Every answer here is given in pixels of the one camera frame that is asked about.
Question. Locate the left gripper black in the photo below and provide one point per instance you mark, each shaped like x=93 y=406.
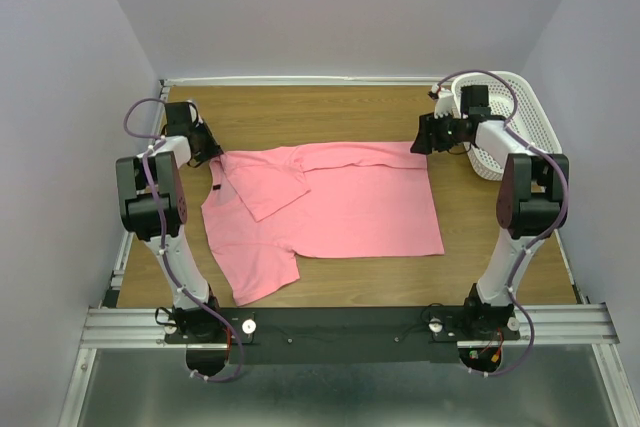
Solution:
x=210 y=145

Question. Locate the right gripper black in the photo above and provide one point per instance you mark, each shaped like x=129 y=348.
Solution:
x=423 y=133

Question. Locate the pink t shirt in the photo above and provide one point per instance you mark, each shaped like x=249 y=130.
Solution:
x=332 y=200

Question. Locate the white perforated plastic basket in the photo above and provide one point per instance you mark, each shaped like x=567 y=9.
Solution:
x=530 y=121

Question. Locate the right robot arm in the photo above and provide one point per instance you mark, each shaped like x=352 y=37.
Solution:
x=531 y=203

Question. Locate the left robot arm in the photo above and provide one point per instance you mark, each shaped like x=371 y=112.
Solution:
x=153 y=207

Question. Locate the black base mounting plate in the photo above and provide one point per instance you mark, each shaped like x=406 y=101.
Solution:
x=290 y=336

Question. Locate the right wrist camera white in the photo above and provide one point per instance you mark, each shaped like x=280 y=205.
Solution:
x=444 y=101

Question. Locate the aluminium frame rail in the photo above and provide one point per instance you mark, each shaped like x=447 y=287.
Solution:
x=125 y=375

